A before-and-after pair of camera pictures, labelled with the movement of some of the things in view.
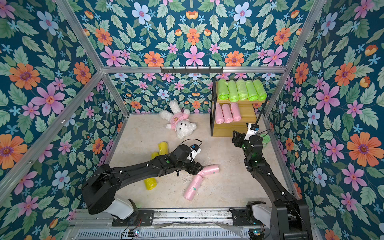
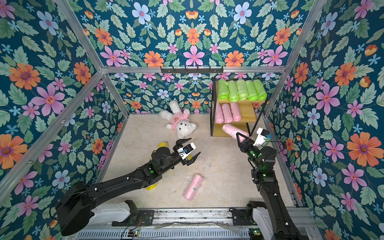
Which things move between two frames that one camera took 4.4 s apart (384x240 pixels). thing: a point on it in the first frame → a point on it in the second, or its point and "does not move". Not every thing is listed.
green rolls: x=242 y=90 does not move
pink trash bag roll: x=227 y=115 does not move
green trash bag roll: x=260 y=90 does not move
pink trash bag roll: x=209 y=169 → x=232 y=131
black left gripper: x=193 y=165 → x=184 y=162
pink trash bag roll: x=236 y=114 does not move
